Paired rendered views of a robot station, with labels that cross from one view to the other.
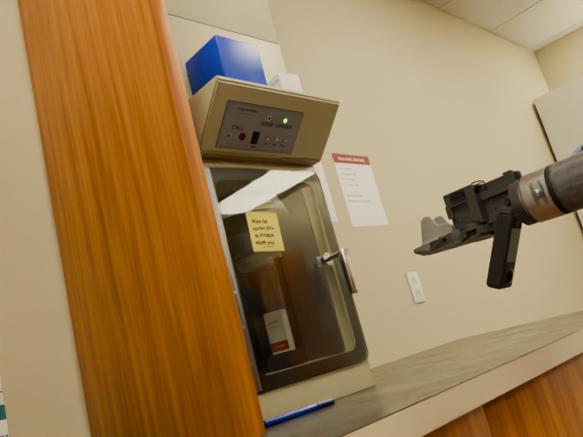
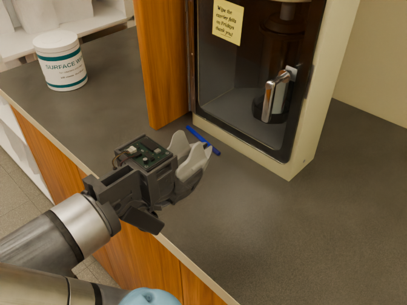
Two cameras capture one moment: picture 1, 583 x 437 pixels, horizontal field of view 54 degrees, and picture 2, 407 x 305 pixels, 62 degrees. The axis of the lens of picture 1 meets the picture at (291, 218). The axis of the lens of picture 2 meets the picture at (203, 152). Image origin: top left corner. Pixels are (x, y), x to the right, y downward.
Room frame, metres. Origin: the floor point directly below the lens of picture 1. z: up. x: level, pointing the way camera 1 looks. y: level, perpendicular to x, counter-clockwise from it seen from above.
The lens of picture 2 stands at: (1.00, -0.62, 1.52)
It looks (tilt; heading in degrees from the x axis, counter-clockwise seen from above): 42 degrees down; 91
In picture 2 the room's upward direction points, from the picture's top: straight up
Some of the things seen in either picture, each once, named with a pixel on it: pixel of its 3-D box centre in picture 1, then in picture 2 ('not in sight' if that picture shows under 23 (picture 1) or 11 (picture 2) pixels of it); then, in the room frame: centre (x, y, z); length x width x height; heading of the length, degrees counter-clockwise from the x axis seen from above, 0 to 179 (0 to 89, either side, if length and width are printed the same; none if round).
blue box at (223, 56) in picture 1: (225, 75); not in sight; (0.97, 0.05, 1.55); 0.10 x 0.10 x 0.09; 47
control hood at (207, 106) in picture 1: (271, 126); not in sight; (1.03, -0.01, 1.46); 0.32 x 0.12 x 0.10; 137
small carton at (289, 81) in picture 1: (284, 93); not in sight; (1.08, -0.05, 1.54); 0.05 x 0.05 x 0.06; 38
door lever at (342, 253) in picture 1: (341, 271); (274, 97); (1.13, -0.07, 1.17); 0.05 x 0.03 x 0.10; 47
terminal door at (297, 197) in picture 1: (289, 268); (241, 61); (1.07, 0.03, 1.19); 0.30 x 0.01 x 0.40; 137
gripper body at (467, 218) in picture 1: (490, 210); (132, 185); (0.90, -0.31, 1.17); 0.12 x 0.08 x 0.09; 47
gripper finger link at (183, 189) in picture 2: not in sight; (177, 183); (0.96, -0.28, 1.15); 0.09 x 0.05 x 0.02; 46
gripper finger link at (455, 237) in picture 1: (455, 237); not in sight; (0.92, -0.25, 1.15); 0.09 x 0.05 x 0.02; 49
